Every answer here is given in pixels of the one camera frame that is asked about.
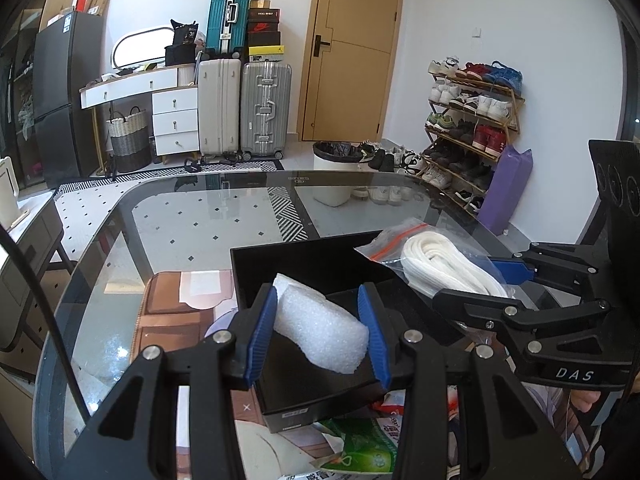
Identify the grey side cabinet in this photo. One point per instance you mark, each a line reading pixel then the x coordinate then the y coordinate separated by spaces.
pixel 25 270

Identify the wooden door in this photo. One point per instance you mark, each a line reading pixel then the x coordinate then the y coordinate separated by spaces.
pixel 350 85

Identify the person's right hand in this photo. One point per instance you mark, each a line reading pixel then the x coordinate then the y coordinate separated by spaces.
pixel 585 402

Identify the white foam piece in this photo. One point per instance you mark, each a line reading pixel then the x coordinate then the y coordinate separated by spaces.
pixel 320 330

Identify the purple bag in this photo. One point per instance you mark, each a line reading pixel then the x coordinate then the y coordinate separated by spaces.
pixel 505 190

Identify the printed table mat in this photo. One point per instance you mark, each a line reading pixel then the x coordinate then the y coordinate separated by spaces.
pixel 165 320

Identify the oval mirror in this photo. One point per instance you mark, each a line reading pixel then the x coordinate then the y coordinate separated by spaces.
pixel 140 47

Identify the black white patterned rug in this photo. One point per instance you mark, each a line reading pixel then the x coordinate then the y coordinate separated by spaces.
pixel 240 165

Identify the black cardboard box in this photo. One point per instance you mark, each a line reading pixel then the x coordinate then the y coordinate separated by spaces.
pixel 300 265

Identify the scattered black white sneakers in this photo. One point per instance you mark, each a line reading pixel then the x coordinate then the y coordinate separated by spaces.
pixel 387 160

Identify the black shoe box red label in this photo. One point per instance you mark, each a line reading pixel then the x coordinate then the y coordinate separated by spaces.
pixel 264 14

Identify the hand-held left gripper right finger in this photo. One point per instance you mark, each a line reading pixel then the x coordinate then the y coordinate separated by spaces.
pixel 372 325

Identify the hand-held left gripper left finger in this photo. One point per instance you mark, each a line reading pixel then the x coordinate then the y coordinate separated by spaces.
pixel 260 330

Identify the wooden shoe rack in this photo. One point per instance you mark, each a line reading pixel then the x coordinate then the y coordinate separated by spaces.
pixel 517 101

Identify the shoe rack with shoes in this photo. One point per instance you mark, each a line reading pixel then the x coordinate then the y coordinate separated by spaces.
pixel 487 137

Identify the white wooden frame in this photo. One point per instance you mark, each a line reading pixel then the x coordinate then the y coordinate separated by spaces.
pixel 7 185

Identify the white trash bin black liner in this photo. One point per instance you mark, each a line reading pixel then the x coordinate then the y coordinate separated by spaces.
pixel 332 180

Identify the white suitcase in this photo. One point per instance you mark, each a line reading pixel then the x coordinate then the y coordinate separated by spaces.
pixel 217 105

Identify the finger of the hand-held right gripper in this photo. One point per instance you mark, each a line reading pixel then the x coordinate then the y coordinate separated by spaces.
pixel 470 307
pixel 510 270

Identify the silver suitcase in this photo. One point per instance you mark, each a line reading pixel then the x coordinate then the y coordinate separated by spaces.
pixel 265 110

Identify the brown shoe box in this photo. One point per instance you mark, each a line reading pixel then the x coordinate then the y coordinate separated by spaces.
pixel 261 4

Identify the black bag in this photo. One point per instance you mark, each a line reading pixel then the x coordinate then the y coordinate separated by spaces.
pixel 182 35

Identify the white dressing table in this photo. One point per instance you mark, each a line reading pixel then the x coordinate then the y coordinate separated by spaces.
pixel 172 110

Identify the black chair back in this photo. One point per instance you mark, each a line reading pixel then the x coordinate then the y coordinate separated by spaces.
pixel 615 185

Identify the woven laundry basket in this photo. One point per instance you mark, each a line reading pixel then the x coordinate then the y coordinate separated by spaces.
pixel 127 140

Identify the black refrigerator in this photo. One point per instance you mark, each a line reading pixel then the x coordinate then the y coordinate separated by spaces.
pixel 65 100

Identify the green medicine packet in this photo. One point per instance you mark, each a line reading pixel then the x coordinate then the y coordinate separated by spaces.
pixel 360 450

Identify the dark glass cabinet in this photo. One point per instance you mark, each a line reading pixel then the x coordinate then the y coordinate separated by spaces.
pixel 20 110

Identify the teal suitcase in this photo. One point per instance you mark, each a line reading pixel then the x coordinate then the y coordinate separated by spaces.
pixel 220 15

